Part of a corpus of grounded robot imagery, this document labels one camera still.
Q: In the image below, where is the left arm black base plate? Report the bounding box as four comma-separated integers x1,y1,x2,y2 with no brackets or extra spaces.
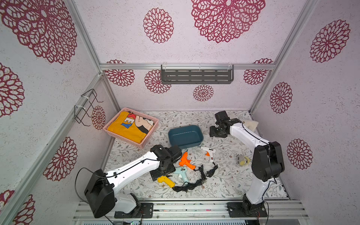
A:
114,203,154,219

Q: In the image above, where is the black wire wall rack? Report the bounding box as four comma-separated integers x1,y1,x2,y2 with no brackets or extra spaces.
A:
73,88,103,127

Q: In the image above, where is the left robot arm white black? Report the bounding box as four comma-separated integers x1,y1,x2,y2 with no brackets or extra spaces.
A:
84,144,182,218

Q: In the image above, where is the grey wall shelf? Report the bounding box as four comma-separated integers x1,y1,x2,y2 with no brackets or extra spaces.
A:
160,64,234,84

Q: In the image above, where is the white plush toy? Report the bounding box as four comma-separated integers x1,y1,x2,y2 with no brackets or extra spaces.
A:
243,120,259,132

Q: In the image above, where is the small yellow grey toy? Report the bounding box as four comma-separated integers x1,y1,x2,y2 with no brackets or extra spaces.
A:
236,154,251,167

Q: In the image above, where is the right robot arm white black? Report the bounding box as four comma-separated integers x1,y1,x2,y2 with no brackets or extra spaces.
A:
210,111,285,212

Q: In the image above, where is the yellow cartoon t-shirt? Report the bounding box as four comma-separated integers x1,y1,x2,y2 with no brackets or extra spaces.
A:
107,112,154,143

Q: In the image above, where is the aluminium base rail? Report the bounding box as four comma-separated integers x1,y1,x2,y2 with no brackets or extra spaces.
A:
73,199,310,221

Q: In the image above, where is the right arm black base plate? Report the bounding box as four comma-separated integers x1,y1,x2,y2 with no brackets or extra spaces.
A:
227,202,268,218

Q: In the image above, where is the mint green hot glue gun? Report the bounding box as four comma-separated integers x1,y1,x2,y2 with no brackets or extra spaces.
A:
173,166,189,183

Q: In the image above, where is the orange hot glue gun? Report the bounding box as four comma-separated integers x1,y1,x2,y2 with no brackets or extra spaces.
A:
179,152,196,170

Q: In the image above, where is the black power cord bundle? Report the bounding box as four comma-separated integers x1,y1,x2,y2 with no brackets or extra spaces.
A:
172,164,207,193

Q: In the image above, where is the pink plastic basket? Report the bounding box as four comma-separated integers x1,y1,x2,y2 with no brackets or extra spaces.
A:
103,108,159,149

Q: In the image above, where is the yellow hot glue gun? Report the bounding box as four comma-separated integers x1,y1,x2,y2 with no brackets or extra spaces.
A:
157,176,175,188

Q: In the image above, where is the white gun black cord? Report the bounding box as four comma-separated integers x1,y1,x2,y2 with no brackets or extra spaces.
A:
206,162,219,178

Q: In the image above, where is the teal plastic storage box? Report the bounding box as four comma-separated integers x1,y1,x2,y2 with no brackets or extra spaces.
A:
168,125,204,150

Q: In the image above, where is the white hot glue gun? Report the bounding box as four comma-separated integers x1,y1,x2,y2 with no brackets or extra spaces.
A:
201,146,216,163

